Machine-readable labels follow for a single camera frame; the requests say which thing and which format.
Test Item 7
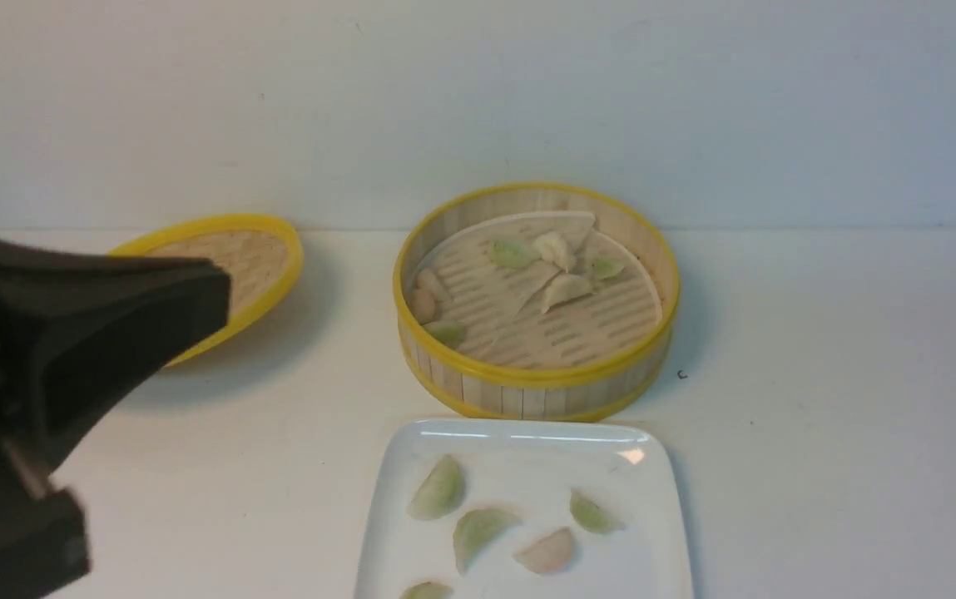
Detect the pink dumpling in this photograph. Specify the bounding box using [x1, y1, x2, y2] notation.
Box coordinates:
[514, 527, 577, 576]

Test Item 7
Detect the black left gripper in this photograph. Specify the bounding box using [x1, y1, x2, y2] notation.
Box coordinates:
[0, 240, 231, 598]

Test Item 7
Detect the white dumpling centre steamer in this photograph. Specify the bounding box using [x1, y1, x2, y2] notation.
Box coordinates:
[532, 230, 576, 273]

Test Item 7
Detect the small green dumpling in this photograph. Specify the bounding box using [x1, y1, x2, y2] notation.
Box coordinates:
[569, 488, 625, 535]

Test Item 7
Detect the pink dumpling steamer edge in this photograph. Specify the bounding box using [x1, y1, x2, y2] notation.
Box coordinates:
[414, 268, 452, 303]

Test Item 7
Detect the green dumpling in steamer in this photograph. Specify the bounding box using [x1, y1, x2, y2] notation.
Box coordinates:
[488, 238, 542, 270]

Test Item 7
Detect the white square plate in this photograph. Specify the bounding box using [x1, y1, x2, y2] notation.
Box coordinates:
[353, 418, 696, 598]

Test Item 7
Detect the green dumpling plate bottom edge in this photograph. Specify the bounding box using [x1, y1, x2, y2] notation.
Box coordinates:
[400, 581, 454, 599]

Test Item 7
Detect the green dumpling steamer front left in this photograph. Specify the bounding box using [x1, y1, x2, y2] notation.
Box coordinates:
[422, 319, 468, 349]

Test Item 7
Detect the green dumpling steamer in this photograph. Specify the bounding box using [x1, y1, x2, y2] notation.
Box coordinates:
[588, 255, 626, 281]
[422, 319, 468, 349]

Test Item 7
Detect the bamboo steamer basket yellow rim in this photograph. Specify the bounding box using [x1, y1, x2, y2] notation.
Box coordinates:
[393, 182, 681, 422]

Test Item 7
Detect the bamboo steamer lid yellow rim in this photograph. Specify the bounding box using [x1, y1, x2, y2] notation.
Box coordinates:
[110, 213, 305, 365]

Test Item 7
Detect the white dumpling front of steamer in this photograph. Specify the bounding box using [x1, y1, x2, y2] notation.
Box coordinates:
[541, 273, 595, 314]

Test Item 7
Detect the green dumpling steamer right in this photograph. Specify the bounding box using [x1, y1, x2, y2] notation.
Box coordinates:
[588, 255, 626, 281]

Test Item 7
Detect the pink dumpling steamer left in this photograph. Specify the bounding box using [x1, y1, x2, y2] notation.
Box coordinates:
[409, 288, 438, 325]

